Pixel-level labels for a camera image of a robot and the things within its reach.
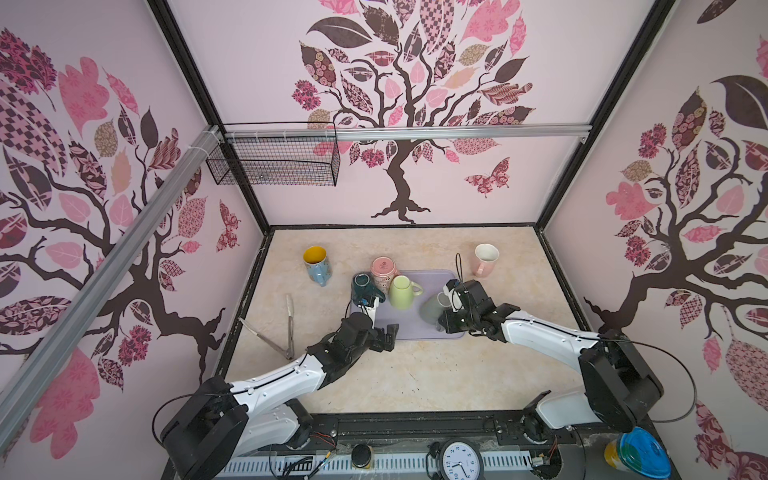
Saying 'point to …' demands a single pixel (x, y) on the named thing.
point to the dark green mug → (363, 287)
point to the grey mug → (433, 307)
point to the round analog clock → (461, 460)
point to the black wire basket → (276, 154)
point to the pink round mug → (382, 269)
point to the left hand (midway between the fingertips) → (384, 329)
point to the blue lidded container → (639, 450)
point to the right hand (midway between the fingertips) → (440, 316)
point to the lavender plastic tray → (411, 324)
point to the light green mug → (402, 291)
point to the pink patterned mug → (485, 257)
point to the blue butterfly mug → (318, 267)
